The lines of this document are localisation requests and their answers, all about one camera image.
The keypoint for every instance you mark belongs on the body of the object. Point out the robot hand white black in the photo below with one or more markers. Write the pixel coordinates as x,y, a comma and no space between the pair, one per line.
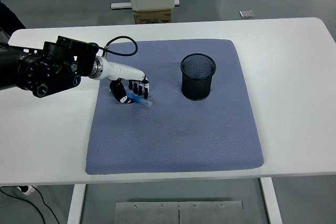
120,72

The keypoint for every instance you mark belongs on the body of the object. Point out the blue marker pen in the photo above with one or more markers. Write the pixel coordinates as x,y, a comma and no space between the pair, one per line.
143,102

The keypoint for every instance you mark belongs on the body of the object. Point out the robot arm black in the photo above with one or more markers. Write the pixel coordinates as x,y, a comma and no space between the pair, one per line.
47,69

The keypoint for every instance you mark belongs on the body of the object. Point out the black mesh pen holder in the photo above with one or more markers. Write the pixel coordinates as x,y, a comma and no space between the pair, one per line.
197,85

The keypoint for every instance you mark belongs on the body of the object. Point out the cardboard box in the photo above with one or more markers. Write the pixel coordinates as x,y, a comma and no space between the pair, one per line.
153,16

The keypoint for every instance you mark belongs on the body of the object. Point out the white base bar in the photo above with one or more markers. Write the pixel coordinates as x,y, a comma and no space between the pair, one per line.
120,5

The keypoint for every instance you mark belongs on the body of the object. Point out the blue-grey textured mat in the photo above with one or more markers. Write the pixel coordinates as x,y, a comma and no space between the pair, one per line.
173,129

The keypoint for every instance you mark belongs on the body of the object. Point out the person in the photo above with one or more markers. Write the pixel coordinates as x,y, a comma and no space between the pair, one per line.
10,19

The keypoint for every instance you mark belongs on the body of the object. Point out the silver floor plate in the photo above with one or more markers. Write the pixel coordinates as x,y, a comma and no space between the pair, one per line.
246,14

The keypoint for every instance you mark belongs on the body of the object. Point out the white table leg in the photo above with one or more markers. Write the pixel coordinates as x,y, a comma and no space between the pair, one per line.
76,203
271,200

